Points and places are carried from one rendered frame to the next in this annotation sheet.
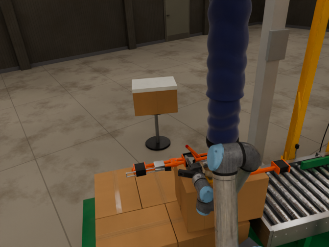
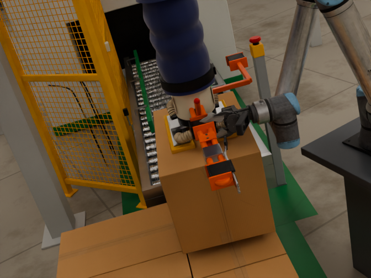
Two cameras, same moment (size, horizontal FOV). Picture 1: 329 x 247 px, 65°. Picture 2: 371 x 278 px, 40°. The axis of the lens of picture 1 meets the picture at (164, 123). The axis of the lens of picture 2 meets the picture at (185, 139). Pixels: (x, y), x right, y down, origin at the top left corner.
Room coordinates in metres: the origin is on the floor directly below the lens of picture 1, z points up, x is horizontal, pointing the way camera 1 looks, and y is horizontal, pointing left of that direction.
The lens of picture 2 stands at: (1.21, 1.56, 2.01)
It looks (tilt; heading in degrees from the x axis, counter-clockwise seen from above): 28 degrees down; 281
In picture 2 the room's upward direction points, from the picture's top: 15 degrees counter-clockwise
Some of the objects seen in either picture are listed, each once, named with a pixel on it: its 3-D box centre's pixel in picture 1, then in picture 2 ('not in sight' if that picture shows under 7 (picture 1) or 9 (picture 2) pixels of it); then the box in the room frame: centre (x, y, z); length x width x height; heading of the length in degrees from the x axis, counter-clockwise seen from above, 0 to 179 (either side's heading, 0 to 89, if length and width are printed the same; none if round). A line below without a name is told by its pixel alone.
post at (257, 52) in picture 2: not in sight; (269, 118); (1.23, -1.34, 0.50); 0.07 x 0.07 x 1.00; 13
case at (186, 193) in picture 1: (217, 187); (210, 166); (1.52, -0.39, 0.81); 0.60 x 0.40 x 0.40; 99
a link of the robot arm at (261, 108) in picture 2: (199, 180); (259, 111); (1.25, -0.20, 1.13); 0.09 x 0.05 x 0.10; 103
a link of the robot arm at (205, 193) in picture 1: (204, 190); (281, 107); (1.17, -0.22, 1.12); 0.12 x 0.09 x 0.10; 13
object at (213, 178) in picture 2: (140, 168); (218, 175); (1.40, 0.19, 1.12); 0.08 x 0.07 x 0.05; 102
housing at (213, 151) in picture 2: (159, 165); (213, 155); (1.43, 0.05, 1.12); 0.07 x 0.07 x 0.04; 12
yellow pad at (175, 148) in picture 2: not in sight; (177, 127); (1.61, -0.39, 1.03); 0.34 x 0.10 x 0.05; 102
